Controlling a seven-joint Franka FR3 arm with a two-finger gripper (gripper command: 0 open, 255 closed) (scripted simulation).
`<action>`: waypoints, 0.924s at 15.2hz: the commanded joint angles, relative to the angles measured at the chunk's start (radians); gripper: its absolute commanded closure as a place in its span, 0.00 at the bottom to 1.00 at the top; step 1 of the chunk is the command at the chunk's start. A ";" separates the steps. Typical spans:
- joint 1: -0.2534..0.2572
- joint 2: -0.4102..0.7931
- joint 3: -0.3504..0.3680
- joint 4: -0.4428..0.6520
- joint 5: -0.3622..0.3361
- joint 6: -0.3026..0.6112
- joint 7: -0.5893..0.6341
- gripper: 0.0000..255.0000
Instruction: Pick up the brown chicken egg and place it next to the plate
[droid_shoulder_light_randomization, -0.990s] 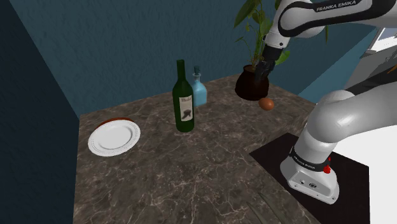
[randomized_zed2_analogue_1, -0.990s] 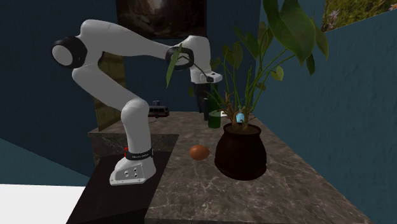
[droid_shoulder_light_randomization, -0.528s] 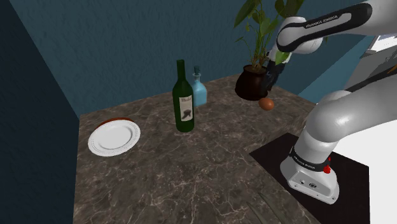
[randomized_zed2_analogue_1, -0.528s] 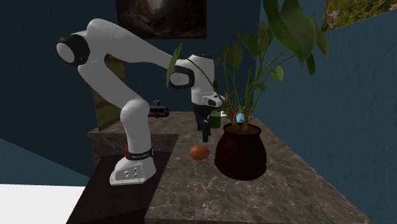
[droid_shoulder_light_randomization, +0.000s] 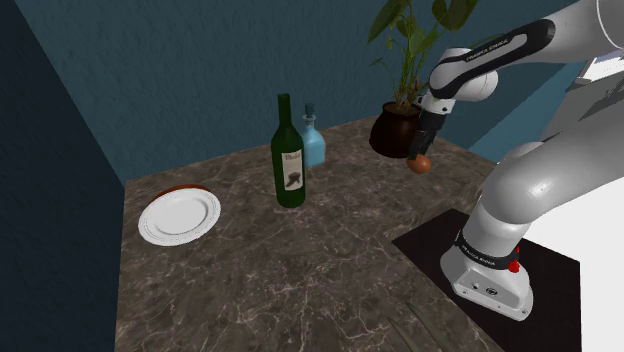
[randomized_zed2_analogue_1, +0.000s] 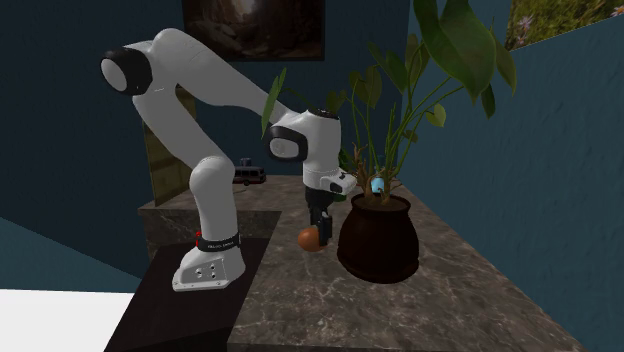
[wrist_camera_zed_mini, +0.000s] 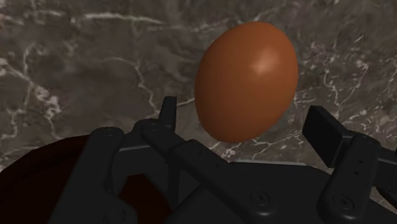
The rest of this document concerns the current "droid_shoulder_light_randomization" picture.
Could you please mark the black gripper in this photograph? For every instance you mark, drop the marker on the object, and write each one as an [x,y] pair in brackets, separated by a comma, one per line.
[429,128]

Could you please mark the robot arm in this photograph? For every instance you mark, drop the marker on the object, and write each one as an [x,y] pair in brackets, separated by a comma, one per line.
[536,185]

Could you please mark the potted plant in dark pot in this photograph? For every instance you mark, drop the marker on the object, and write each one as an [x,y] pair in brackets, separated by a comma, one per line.
[394,131]

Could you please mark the brown egg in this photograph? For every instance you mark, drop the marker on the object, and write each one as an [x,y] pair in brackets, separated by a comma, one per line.
[420,165]

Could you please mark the light blue glass bottle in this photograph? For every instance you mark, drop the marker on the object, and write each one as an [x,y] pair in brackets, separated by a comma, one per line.
[314,146]

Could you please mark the dark green wine bottle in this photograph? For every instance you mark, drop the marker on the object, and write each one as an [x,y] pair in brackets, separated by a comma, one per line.
[288,185]

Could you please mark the white plate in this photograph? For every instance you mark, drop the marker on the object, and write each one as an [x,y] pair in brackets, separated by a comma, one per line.
[179,217]

